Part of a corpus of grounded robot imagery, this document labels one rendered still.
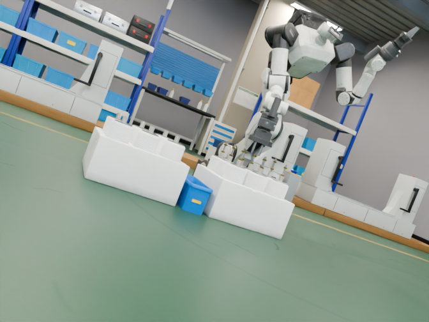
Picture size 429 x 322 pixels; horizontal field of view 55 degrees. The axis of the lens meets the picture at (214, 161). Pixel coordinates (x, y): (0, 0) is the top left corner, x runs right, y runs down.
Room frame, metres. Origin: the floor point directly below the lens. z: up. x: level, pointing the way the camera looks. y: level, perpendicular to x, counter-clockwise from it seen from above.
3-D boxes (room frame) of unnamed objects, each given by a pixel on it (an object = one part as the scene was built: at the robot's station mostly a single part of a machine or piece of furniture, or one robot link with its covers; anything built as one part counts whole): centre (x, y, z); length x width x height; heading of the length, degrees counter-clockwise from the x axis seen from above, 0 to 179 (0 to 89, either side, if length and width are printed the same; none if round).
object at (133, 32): (6.46, 1.81, 1.41); 0.42 x 0.34 x 0.17; 21
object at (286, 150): (4.49, -0.36, 0.45); 0.82 x 0.57 x 0.74; 110
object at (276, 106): (2.03, -0.18, 0.57); 0.11 x 0.11 x 0.11; 1
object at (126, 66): (6.48, 1.80, 0.90); 0.50 x 0.38 x 0.21; 20
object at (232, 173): (1.89, -0.11, 0.16); 0.10 x 0.10 x 0.18
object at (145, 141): (1.73, 0.29, 0.16); 0.10 x 0.10 x 0.18
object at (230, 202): (2.04, -0.18, 0.09); 0.39 x 0.39 x 0.18; 21
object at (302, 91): (7.49, -0.85, 1.70); 0.71 x 0.54 x 0.51; 113
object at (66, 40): (6.20, 2.62, 0.90); 0.50 x 0.38 x 0.21; 20
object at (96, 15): (6.19, 2.55, 1.42); 0.42 x 0.37 x 0.20; 17
